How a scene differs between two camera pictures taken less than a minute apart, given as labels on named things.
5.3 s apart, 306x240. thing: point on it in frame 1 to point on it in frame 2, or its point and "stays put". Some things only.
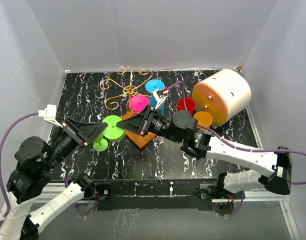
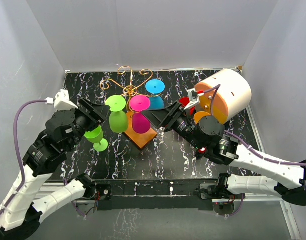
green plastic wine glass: x=112 y=131 to x=118 y=118
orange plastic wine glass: x=203 y=118 stays put
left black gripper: x=87 y=132 to x=98 y=113
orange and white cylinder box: x=224 y=95 stays put
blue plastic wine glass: x=152 y=85 stays put
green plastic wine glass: x=100 y=144 stays put
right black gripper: x=139 y=124 to x=160 y=118
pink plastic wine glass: x=138 y=103 stays put
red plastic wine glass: x=190 y=103 stays put
